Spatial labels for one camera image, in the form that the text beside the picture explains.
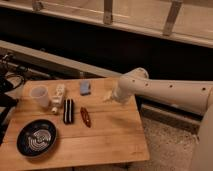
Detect white toy bottle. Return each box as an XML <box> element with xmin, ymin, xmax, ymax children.
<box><xmin>51</xmin><ymin>84</ymin><xmax>66</xmax><ymax>114</ymax></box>

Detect blue sponge block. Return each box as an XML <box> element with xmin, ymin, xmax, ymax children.
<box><xmin>80</xmin><ymin>80</ymin><xmax>91</xmax><ymax>96</ymax></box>

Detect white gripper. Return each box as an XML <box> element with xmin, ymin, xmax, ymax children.
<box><xmin>103</xmin><ymin>85</ymin><xmax>125</xmax><ymax>103</ymax></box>

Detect translucent plastic cup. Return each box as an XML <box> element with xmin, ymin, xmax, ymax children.
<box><xmin>30</xmin><ymin>86</ymin><xmax>50</xmax><ymax>108</ymax></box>

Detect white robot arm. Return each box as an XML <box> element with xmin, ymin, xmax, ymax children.
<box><xmin>104</xmin><ymin>68</ymin><xmax>213</xmax><ymax>171</ymax></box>

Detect metal bracket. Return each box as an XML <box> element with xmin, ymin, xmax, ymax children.
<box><xmin>162</xmin><ymin>0</ymin><xmax>183</xmax><ymax>36</ymax></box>
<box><xmin>103</xmin><ymin>0</ymin><xmax>113</xmax><ymax>25</ymax></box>

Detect metal bracket middle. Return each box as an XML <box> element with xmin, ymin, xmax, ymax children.
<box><xmin>103</xmin><ymin>0</ymin><xmax>113</xmax><ymax>25</ymax></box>

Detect metal bracket right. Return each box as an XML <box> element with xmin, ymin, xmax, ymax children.
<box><xmin>162</xmin><ymin>0</ymin><xmax>183</xmax><ymax>36</ymax></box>

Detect red chili pepper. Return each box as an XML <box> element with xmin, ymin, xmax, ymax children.
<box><xmin>80</xmin><ymin>107</ymin><xmax>91</xmax><ymax>127</ymax></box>

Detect black cables and equipment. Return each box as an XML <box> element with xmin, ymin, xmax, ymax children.
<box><xmin>0</xmin><ymin>52</ymin><xmax>27</xmax><ymax>146</ymax></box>

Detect black spiral patterned bowl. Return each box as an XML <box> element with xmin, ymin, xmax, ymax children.
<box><xmin>16</xmin><ymin>119</ymin><xmax>57</xmax><ymax>157</ymax></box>

